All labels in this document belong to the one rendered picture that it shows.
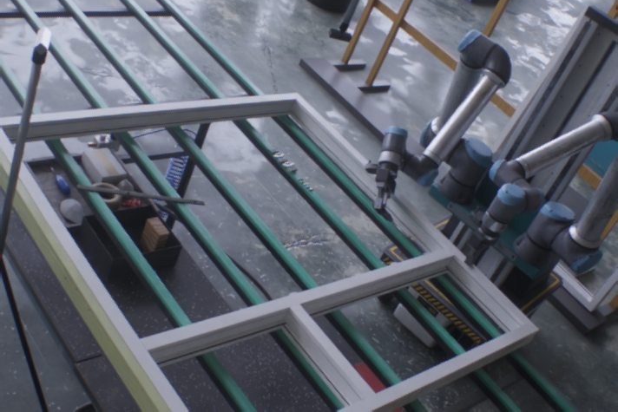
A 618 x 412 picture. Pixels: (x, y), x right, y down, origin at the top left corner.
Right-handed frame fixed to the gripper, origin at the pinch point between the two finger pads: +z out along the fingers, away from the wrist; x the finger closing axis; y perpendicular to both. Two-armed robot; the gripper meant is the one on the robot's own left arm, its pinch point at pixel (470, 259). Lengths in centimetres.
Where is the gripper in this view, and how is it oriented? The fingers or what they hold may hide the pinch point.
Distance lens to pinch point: 313.0
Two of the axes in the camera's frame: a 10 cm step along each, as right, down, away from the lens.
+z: -3.5, 7.7, 5.4
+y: 5.8, 6.3, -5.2
